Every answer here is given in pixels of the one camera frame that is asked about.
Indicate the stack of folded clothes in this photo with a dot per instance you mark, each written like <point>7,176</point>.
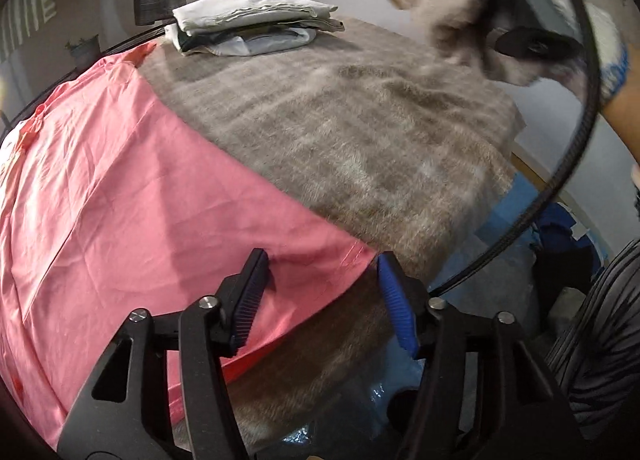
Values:
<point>240,15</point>

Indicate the small potted plant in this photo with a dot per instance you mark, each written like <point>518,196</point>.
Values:
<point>84,50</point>

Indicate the blue plastic bag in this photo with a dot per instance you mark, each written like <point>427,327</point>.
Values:
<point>555,230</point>

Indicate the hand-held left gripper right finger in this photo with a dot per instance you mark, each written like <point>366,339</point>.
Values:
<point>395,302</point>

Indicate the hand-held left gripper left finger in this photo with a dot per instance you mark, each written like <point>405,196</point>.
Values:
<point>247,302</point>

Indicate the person's right forearm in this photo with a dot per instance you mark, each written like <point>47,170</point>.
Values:
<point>622,120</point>

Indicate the person's striped clothing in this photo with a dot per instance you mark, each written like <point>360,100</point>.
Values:
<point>605,340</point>

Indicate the grey-brown plaid blanket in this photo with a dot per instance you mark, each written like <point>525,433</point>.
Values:
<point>350,140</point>

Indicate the pink garment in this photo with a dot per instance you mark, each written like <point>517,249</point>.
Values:
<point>150,215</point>

